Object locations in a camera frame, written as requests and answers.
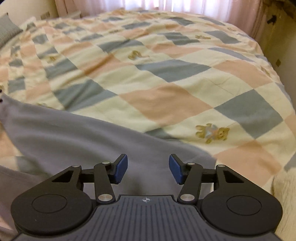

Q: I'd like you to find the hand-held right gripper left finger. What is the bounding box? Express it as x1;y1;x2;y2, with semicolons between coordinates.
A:
45;153;129;205

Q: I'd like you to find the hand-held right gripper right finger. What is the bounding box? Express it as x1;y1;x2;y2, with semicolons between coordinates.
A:
169;153;251;205

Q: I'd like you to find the grey cotton garment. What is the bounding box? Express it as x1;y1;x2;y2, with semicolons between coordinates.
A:
0;94;217;234

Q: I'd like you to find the pastel checkered bear quilt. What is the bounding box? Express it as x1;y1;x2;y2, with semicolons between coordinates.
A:
0;9;296;193

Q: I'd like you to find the cream fleece blanket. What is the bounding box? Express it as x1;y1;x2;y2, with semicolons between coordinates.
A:
271;170;296;241

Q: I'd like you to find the pink curtain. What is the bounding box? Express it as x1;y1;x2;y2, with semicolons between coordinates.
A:
54;0;278;40

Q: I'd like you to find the grey woven cushion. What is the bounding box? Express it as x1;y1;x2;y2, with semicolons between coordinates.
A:
0;12;24;47

